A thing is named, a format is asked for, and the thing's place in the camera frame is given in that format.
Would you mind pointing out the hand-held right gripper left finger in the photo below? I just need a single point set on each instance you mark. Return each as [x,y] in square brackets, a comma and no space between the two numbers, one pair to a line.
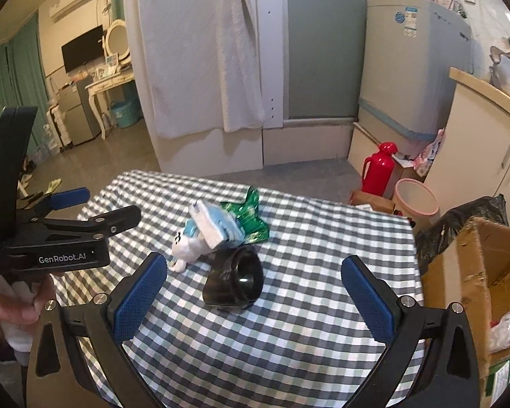
[140,297]

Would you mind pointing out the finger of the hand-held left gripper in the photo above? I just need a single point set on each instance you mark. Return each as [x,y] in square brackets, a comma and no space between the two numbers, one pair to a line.
[70,197]
[110,221]

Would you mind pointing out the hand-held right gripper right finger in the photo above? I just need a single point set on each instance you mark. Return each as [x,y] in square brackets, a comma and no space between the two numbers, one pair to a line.
[367,301]

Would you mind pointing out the cardboard box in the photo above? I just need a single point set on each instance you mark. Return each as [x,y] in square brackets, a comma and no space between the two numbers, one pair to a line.
[454,289]

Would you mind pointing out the clear plastic bag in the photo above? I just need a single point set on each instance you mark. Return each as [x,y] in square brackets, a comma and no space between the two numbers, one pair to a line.
[505,331]

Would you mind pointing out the white green medicine box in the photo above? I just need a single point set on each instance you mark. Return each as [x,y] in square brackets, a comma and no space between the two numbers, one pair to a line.
[503,376]

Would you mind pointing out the person's left hand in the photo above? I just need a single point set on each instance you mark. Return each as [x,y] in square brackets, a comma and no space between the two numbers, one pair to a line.
[29,311]

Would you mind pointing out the white suitcase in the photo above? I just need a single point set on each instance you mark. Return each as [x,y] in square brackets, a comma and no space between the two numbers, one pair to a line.
[59,129]

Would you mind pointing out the white plush toy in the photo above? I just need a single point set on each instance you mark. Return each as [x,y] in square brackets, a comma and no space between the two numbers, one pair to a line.
[187,246]

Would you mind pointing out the grey small fridge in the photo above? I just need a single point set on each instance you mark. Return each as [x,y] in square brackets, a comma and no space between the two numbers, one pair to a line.
[78,114]

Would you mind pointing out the green curtain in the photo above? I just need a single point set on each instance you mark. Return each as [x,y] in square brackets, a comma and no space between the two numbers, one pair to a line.
[12,76]

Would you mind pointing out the black cup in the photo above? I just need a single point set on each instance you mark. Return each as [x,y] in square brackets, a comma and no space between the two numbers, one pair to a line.
[231,280]

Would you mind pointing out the teal laundry basket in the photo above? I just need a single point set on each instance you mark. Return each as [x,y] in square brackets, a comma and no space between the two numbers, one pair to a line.
[124,114]

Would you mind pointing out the small brown carton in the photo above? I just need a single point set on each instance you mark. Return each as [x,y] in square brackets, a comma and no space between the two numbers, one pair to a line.
[372,202]

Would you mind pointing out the blue white tissue packet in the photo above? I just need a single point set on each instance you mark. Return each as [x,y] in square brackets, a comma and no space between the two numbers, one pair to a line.
[216,223]

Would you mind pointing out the pink wastebasket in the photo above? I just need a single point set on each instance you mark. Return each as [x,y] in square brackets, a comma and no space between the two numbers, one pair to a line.
[414,204]

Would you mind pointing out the black trash bag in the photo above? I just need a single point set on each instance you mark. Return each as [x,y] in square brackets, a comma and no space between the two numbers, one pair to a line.
[450,229]

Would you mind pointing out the white dressing table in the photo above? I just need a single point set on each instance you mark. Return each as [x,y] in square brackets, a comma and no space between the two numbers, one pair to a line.
[108,85]

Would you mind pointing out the checked tablecloth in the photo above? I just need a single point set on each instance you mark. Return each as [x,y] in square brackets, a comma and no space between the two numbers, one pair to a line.
[255,348]

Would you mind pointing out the white cloth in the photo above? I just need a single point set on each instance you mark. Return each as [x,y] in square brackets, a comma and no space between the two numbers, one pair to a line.
[19,335]

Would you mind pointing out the red thermos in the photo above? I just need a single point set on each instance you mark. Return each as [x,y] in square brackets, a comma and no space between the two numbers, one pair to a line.
[378,170]

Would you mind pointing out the green snack packet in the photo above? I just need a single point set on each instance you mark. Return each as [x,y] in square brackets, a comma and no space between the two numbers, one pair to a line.
[250,221]

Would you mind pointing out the black television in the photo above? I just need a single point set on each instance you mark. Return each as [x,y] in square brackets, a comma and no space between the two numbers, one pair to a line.
[83,49]

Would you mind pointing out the pink wipes packet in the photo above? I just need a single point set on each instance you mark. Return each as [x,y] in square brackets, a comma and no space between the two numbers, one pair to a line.
[431,153]

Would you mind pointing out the white oval mirror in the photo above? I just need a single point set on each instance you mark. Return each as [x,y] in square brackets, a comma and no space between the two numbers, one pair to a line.
[117,40]

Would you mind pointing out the white hanging towel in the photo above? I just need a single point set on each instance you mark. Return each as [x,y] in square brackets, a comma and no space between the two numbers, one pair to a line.
[195,51]

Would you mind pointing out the white cabinet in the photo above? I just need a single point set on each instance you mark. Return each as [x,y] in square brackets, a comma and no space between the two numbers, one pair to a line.
[480,144]

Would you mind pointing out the white washing machine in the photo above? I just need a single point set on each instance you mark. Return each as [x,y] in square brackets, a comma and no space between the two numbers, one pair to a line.
[412,68]

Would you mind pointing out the frosted glass door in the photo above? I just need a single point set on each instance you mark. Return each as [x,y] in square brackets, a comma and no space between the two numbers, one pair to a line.
[323,51]

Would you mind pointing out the metal faucet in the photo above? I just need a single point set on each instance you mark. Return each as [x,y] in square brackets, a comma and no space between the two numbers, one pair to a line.
[501,55]

